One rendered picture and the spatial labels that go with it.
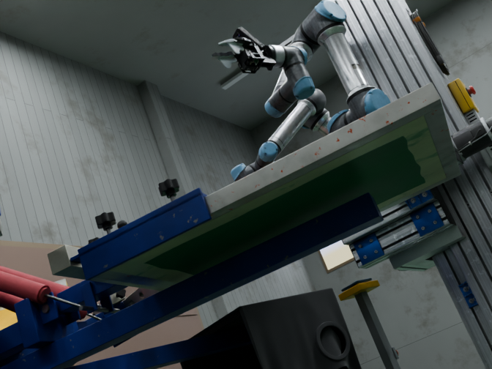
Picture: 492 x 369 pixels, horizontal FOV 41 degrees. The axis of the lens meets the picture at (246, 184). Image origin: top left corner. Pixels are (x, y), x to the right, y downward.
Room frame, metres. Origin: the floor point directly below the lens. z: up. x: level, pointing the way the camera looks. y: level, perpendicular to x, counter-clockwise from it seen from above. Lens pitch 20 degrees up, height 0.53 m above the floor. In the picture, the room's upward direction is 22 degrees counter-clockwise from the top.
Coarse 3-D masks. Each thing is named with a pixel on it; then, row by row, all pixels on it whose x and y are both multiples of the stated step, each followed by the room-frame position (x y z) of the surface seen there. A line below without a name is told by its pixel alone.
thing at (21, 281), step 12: (0, 276) 1.59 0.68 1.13; (12, 276) 1.59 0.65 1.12; (24, 276) 1.72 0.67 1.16; (0, 288) 1.59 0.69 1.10; (12, 288) 1.58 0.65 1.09; (24, 288) 1.57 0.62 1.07; (36, 288) 1.56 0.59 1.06; (48, 288) 1.58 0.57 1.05; (60, 288) 1.69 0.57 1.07; (0, 300) 1.91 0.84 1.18; (12, 300) 1.93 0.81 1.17; (36, 300) 1.57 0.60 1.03; (60, 300) 1.57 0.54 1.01; (84, 312) 1.96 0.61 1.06
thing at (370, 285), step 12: (360, 288) 2.72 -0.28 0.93; (372, 288) 2.81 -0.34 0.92; (360, 300) 2.79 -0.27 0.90; (372, 312) 2.79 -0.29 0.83; (372, 324) 2.79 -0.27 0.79; (372, 336) 2.81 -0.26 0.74; (384, 336) 2.80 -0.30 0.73; (384, 348) 2.78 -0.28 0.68; (384, 360) 2.80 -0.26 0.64; (396, 360) 2.80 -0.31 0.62
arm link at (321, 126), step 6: (324, 108) 2.77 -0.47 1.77; (318, 114) 2.75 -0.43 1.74; (324, 114) 2.75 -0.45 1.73; (312, 120) 2.76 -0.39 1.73; (318, 120) 2.75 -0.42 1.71; (324, 120) 2.77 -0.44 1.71; (306, 126) 2.83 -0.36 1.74; (312, 126) 2.78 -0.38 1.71; (318, 126) 2.78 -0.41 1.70; (324, 126) 2.77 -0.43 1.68; (324, 132) 2.79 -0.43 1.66
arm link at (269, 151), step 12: (312, 96) 2.62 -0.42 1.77; (324, 96) 2.68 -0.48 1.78; (300, 108) 2.60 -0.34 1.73; (312, 108) 2.63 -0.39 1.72; (288, 120) 2.58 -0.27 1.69; (300, 120) 2.60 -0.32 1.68; (276, 132) 2.57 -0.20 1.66; (288, 132) 2.58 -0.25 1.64; (264, 144) 2.51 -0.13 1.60; (276, 144) 2.55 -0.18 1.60; (264, 156) 2.52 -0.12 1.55; (276, 156) 2.55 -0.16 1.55
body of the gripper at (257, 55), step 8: (248, 48) 1.87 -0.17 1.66; (256, 48) 1.87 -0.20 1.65; (264, 48) 1.93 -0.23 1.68; (272, 48) 1.92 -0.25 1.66; (240, 56) 1.88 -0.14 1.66; (248, 56) 1.85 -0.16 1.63; (256, 56) 1.87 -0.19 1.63; (264, 56) 1.91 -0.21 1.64; (272, 56) 1.92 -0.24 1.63; (240, 64) 1.89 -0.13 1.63; (248, 64) 1.87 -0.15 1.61; (256, 64) 1.89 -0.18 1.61; (264, 64) 1.91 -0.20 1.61; (272, 64) 1.93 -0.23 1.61; (248, 72) 1.91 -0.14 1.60
